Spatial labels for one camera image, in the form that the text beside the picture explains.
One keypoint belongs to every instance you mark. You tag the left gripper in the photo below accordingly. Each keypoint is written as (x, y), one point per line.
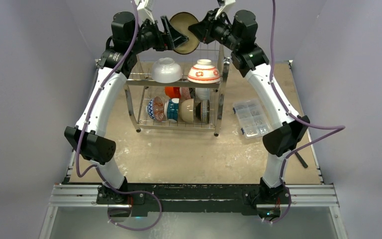
(162, 43)

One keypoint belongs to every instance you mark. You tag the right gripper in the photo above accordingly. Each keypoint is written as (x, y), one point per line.
(206, 26)

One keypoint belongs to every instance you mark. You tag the brown-rimmed white bowl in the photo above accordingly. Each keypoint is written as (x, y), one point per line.
(181, 21)

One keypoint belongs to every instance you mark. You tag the plain white bowl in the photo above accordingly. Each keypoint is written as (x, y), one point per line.
(166, 70)

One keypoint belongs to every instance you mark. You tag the red floral pattern bowl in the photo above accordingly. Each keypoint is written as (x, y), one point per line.
(204, 72)

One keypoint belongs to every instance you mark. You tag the steel two-tier dish rack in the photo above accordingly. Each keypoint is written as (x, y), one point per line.
(141, 88)

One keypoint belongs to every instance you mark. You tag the beige speckled bowl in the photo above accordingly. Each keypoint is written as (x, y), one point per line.
(187, 110)

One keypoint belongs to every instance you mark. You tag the red geometric pattern bowl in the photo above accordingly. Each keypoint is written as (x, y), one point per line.
(155, 109)

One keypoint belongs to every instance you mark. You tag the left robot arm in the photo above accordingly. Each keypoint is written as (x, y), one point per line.
(91, 149)

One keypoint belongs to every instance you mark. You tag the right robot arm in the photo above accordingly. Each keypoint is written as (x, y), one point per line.
(289, 127)

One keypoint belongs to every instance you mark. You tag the clear plastic screw box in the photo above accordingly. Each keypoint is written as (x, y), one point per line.
(252, 118)

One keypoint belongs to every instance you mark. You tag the black hex key tool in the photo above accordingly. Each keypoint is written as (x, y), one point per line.
(301, 160)

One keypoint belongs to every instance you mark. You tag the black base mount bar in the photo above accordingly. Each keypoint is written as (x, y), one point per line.
(246, 199)

